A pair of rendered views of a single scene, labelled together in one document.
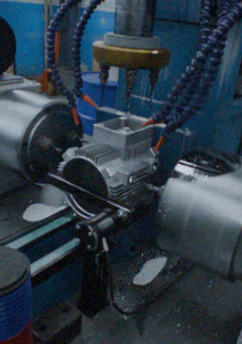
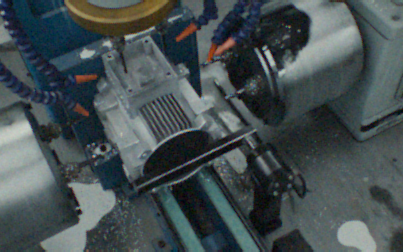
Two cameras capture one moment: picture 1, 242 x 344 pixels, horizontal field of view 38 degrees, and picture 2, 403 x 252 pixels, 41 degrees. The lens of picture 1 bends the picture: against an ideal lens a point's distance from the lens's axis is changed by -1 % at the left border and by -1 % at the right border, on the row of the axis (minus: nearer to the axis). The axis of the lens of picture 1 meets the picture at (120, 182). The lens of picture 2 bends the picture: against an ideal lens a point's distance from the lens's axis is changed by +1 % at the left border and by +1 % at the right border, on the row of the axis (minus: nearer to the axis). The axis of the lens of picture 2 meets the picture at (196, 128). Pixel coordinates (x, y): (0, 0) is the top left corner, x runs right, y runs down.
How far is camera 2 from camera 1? 81 cm
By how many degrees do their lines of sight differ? 51
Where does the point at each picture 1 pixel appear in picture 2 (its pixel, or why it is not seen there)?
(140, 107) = (66, 21)
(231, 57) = not seen: outside the picture
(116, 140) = (166, 88)
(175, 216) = (302, 96)
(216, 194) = (322, 53)
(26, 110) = (29, 167)
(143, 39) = not seen: outside the picture
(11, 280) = not seen: outside the picture
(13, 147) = (60, 215)
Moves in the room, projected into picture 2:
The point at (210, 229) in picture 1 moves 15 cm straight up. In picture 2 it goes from (333, 79) to (347, 20)
